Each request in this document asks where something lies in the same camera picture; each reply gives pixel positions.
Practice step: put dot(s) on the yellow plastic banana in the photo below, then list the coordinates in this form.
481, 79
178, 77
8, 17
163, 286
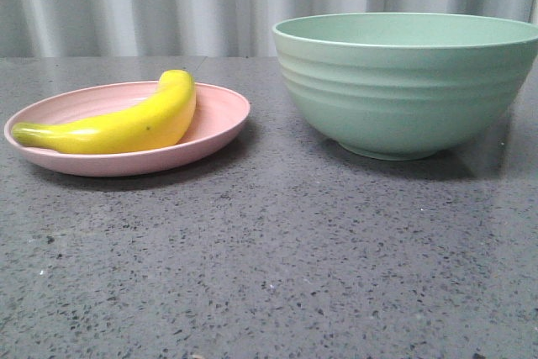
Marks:
159, 121

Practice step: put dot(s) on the pink plate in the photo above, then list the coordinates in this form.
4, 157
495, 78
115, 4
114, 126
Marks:
220, 115

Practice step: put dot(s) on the green ribbed bowl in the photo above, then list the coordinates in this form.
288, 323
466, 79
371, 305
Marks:
401, 86

